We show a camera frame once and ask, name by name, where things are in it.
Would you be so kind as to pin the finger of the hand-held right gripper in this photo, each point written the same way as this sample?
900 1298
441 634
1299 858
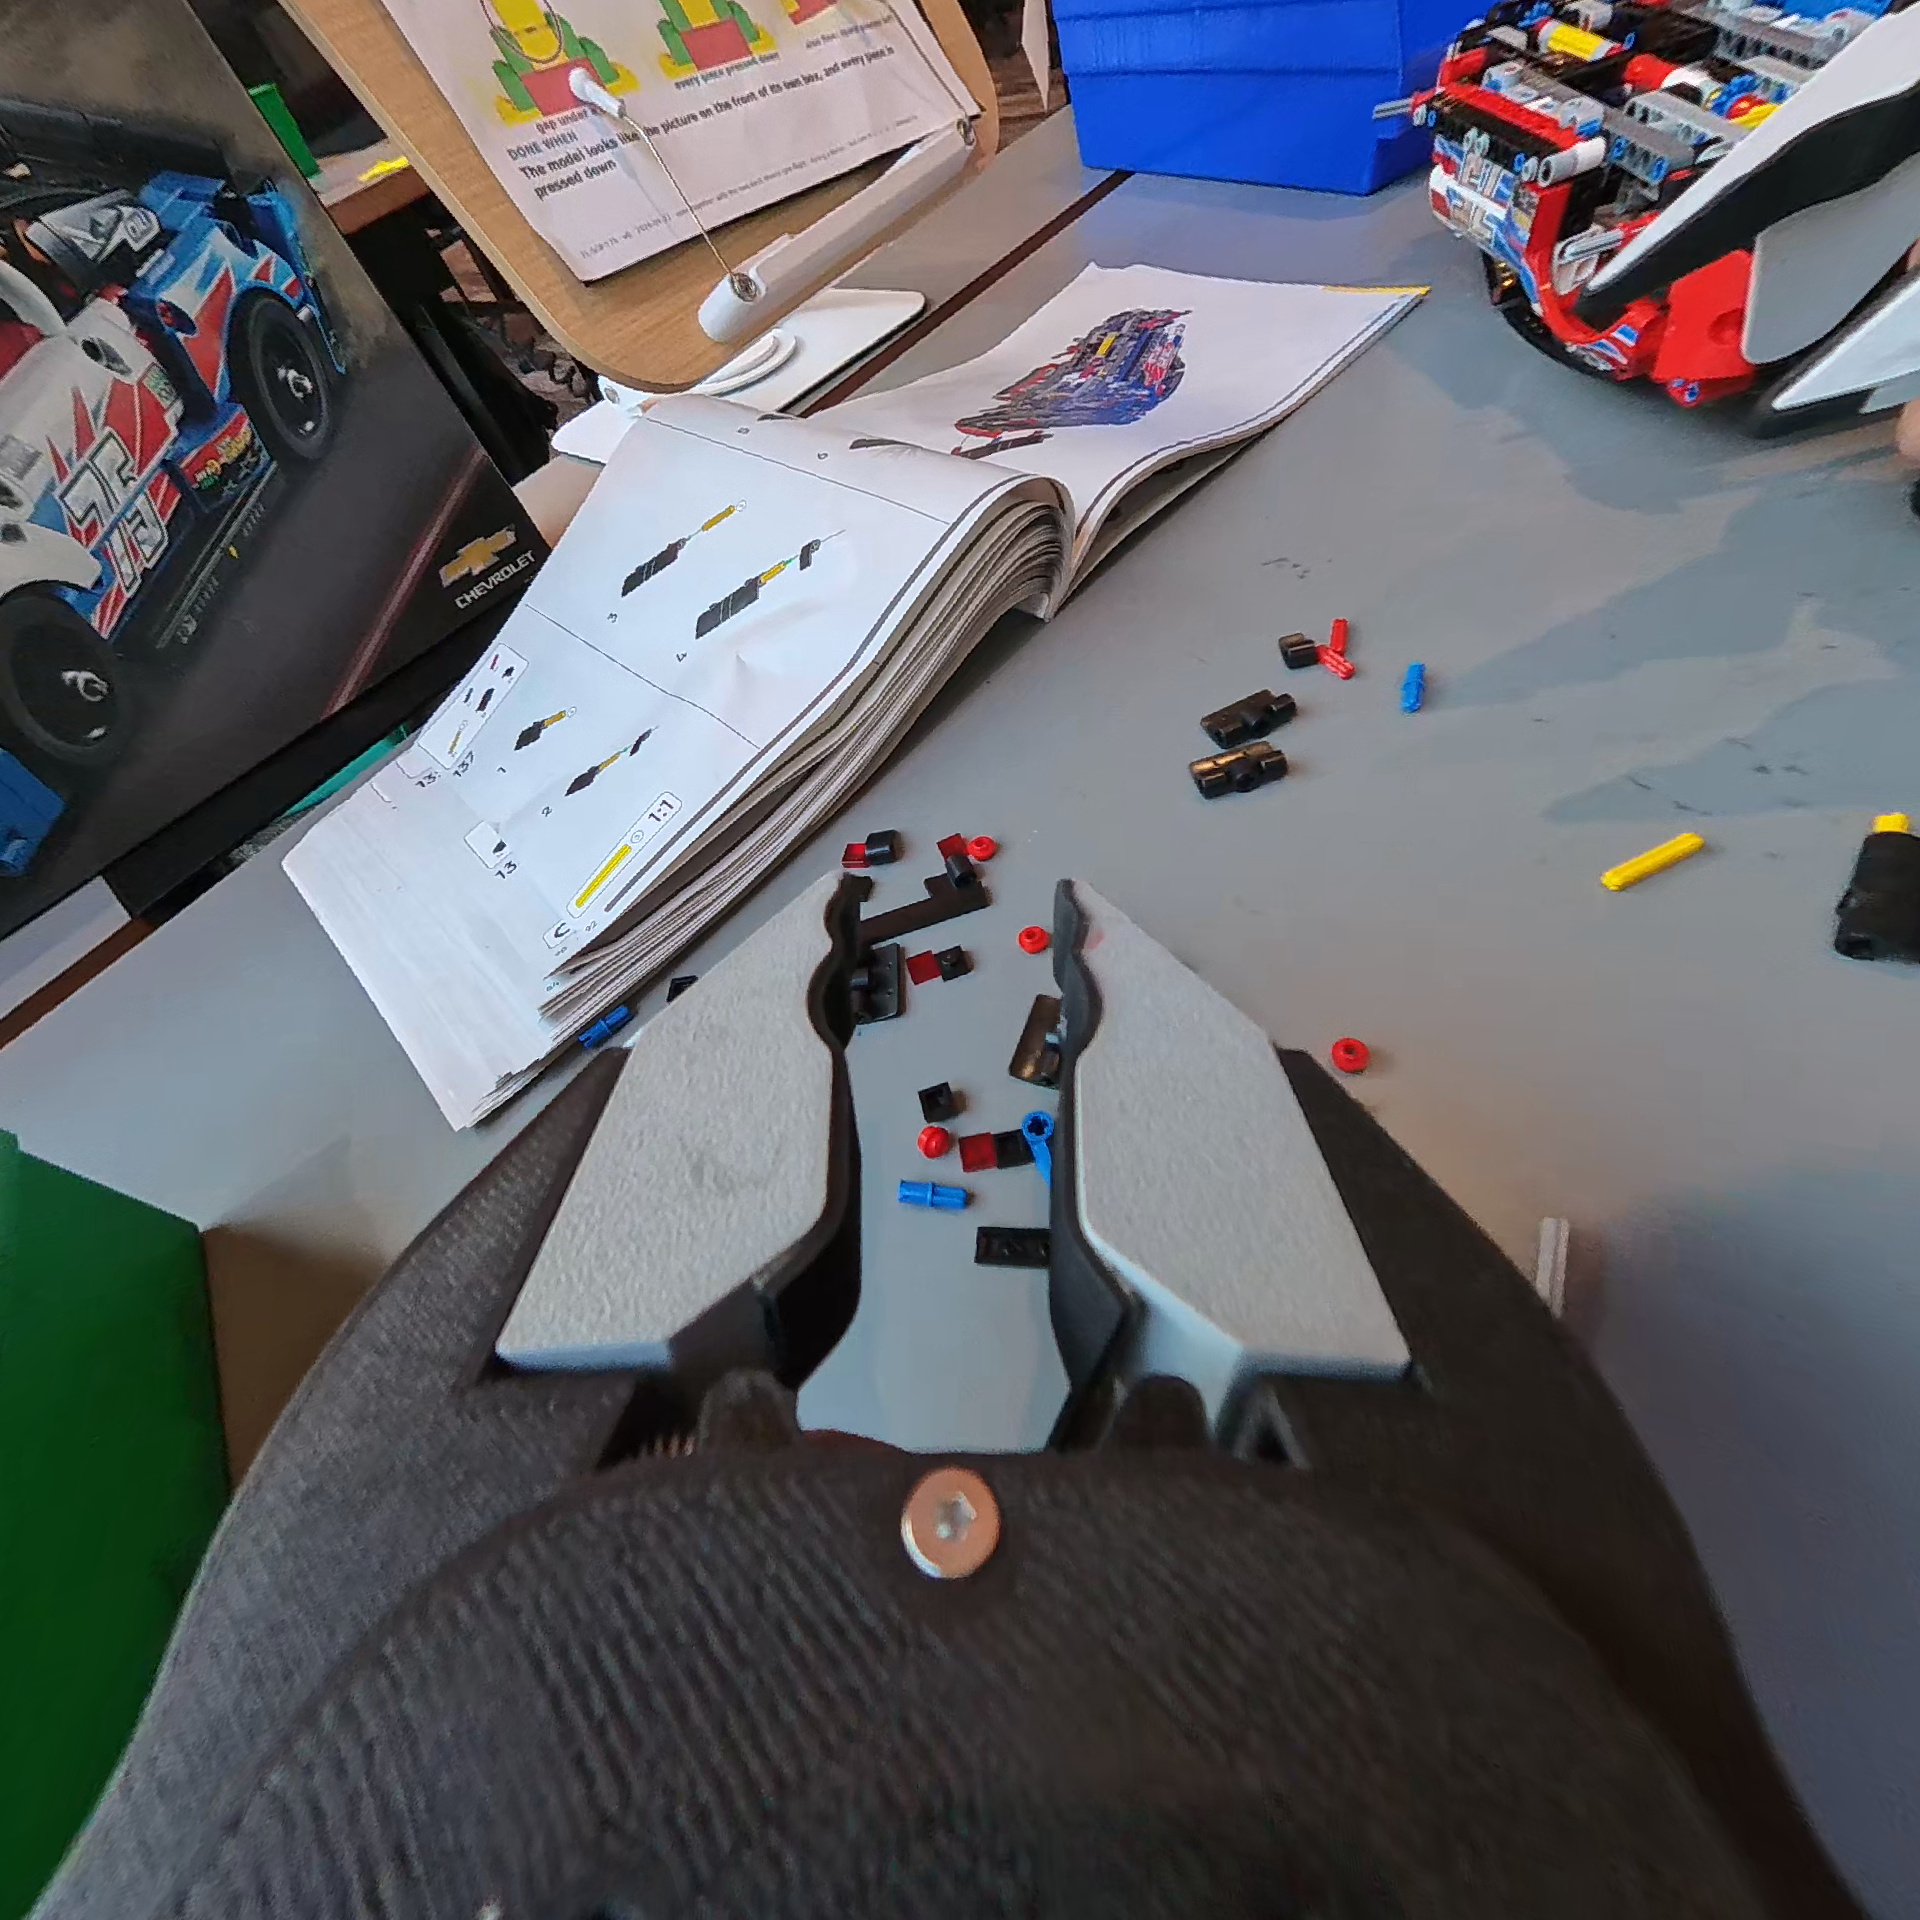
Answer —
1805 137
1865 357

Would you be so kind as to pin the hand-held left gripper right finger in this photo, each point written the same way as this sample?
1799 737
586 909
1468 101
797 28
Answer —
1213 1198

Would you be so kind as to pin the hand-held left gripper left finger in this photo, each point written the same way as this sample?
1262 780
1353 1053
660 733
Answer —
676 1187

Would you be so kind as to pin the partly built toy car model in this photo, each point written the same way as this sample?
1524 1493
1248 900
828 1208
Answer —
1516 150

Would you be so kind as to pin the pile of small toy bricks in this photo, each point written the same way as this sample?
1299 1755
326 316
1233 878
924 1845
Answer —
959 895

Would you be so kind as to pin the black toy clip plate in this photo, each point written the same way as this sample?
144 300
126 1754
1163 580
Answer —
1237 772
1248 719

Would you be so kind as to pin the black toy axle connector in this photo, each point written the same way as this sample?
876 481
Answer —
1877 900

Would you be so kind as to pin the instruction booklet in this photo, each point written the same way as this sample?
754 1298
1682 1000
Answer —
716 598

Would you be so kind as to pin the light grey toy beam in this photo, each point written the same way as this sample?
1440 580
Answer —
1557 1260

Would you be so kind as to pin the blue plastic bin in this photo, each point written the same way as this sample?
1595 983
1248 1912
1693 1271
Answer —
1233 101

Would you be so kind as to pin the green plastic bin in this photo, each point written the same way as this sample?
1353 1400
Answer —
92 1423

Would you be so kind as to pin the wooden document stand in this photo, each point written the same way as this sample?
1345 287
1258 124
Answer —
630 333

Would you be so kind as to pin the black toy car set box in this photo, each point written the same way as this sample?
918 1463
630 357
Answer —
222 454

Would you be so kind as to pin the printed instruction sheet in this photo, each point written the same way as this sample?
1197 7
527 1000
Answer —
676 150

